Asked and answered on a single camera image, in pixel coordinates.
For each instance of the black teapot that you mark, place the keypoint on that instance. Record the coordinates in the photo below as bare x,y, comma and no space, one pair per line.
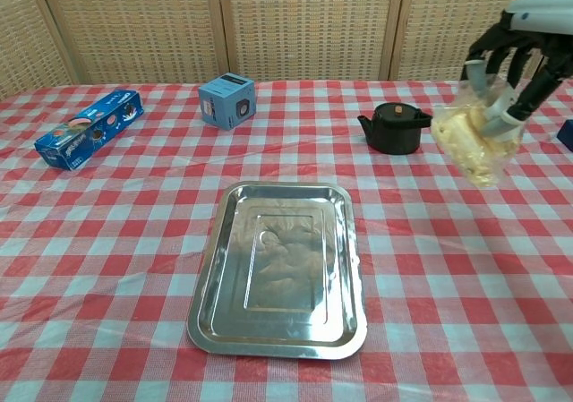
394,126

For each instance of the dark blue long box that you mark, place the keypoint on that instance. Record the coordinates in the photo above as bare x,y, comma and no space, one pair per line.
567,134

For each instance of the red white checkered tablecloth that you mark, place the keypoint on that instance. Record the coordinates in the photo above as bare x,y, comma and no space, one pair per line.
286,250

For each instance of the metal tray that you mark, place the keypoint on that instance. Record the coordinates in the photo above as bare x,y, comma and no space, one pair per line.
279,270

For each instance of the blue Oreo cookie box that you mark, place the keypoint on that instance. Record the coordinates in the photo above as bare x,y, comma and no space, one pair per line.
89,129

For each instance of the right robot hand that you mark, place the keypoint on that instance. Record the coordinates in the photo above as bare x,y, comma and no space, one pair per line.
515,62

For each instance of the light blue cube box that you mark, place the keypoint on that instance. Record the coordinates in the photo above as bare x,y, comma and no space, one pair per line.
227,102

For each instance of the woven bamboo folding screen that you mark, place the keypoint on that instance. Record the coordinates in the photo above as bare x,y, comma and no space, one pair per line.
268,26

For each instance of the yellow snack packet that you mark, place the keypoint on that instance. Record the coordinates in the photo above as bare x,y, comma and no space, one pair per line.
474,138

